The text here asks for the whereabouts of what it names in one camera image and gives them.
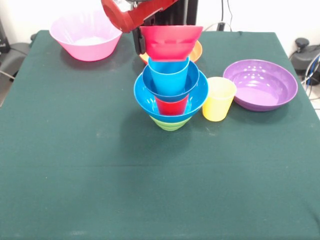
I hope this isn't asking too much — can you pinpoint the purple bowl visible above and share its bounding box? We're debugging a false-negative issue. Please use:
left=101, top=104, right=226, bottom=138
left=222, top=59, right=299, bottom=112

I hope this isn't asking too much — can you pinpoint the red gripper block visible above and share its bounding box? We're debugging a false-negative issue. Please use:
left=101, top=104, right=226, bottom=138
left=100, top=0, right=180, bottom=56

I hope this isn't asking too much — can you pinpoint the dark green tablecloth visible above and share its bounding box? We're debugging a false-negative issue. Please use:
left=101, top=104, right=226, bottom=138
left=0, top=29, right=320, bottom=240

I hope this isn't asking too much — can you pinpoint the green bowl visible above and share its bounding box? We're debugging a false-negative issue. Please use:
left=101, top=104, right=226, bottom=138
left=149, top=114, right=193, bottom=132

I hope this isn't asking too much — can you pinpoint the small dark blue bowl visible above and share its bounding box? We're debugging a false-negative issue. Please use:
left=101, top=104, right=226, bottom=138
left=141, top=61, right=201, bottom=103

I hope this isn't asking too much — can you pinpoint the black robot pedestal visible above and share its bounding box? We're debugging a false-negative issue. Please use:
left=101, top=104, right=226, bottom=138
left=149, top=0, right=199, bottom=32

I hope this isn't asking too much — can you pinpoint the yellow cup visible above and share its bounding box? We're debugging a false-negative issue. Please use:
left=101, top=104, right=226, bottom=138
left=201, top=76, right=238, bottom=122

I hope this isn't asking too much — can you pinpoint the red cup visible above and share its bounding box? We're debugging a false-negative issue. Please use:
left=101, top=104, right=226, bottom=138
left=154, top=94, right=190, bottom=116

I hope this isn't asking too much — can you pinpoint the light blue cup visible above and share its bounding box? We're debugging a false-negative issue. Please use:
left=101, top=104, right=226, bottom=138
left=147, top=56, right=190, bottom=97

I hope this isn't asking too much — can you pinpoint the large pink bowl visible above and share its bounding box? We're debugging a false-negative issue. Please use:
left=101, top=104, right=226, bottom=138
left=49, top=11, right=123, bottom=62

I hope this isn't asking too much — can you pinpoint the large light blue bowl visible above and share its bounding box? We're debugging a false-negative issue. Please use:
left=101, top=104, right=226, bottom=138
left=133, top=71, right=210, bottom=123

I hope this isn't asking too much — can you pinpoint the small crimson bowl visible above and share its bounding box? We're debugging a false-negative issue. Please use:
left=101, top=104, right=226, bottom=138
left=139, top=25, right=204, bottom=63

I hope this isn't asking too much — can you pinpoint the orange bowl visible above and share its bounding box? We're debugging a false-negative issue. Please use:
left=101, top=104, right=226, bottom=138
left=138, top=39, right=203, bottom=65

